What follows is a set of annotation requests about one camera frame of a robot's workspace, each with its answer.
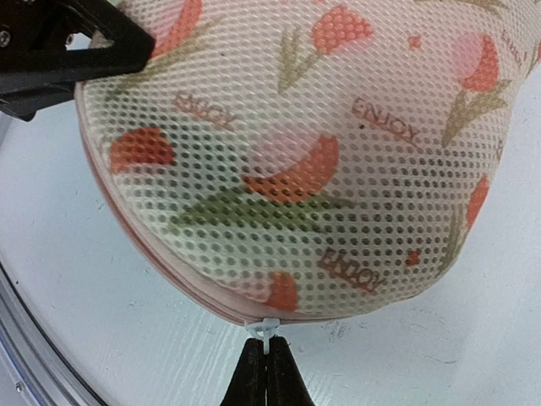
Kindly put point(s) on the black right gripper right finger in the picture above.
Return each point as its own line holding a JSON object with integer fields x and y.
{"x": 285, "y": 384}

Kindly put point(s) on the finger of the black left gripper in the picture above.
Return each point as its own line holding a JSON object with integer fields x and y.
{"x": 50, "y": 47}

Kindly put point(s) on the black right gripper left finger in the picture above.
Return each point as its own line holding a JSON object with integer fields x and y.
{"x": 249, "y": 379}

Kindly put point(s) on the white zipper pull tie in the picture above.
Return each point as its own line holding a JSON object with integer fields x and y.
{"x": 264, "y": 331}

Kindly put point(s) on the floral mesh laundry bag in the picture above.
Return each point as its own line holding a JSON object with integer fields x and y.
{"x": 308, "y": 160}

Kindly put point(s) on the aluminium front rail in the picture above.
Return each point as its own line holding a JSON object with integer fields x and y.
{"x": 42, "y": 375}

